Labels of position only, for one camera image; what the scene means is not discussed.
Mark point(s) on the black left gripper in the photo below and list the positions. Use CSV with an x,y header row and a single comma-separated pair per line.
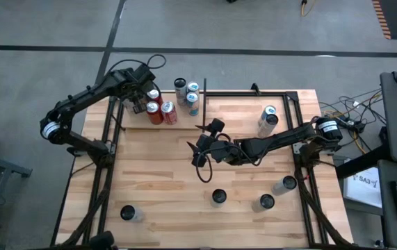
x,y
135,85

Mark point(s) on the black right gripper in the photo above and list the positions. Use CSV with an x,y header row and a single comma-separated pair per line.
x,y
222,151

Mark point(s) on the red Coca-Cola can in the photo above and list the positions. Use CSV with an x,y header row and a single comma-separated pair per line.
x,y
169,112
154,94

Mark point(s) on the red Coke Zero Sugar can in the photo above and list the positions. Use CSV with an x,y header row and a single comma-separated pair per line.
x,y
153,112

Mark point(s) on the blue silver Red Bull can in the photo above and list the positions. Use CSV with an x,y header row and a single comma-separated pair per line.
x,y
270,110
193,86
193,102

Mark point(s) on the silver Celsius energy drink can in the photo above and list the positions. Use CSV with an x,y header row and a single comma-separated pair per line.
x,y
180,88
219,196

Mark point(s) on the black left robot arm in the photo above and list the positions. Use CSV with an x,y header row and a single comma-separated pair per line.
x,y
80,99

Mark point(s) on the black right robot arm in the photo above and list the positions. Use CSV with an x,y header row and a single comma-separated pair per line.
x,y
288,137

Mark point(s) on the wooden shelf board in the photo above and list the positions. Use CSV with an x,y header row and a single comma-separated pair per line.
x,y
182,119

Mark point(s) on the person's head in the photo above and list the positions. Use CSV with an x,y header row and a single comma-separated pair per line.
x,y
102,240

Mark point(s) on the black power strip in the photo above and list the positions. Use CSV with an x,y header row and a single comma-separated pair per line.
x,y
346,122

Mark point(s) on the grey metal side table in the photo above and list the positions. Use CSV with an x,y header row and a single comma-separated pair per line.
x,y
10,168

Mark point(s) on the black desk leg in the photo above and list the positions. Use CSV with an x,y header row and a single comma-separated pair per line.
x,y
361,161

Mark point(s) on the white SA3 paper sign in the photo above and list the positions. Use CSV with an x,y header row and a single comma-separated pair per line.
x,y
365,189

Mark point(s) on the black shelf side post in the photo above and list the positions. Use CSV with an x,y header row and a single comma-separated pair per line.
x,y
204,104

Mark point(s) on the black clamp bracket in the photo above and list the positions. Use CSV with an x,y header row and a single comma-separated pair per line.
x,y
254,88

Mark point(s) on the grey metal bracket plate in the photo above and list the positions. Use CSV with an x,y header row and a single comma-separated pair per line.
x,y
297,148

